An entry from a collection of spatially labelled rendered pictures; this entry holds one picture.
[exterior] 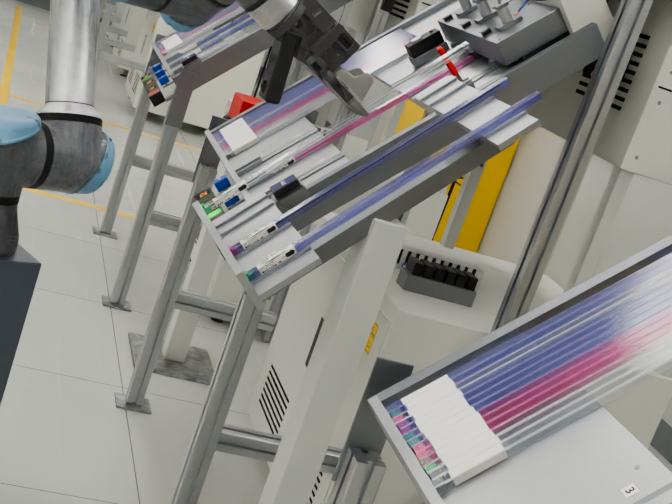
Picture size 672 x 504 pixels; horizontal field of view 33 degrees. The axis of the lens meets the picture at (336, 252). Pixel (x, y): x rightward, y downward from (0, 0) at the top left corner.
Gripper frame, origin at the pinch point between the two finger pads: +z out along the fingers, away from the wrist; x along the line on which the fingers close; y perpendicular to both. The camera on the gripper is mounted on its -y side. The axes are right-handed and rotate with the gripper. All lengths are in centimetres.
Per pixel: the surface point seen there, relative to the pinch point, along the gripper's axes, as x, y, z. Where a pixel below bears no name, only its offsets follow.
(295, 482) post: -14, -50, 32
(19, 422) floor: 68, -98, 21
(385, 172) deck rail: 15.7, -2.7, 18.4
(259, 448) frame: 13, -56, 39
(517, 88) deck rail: 14.5, 25.1, 25.0
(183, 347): 120, -72, 60
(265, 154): 51, -16, 13
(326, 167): 24.6, -9.4, 13.2
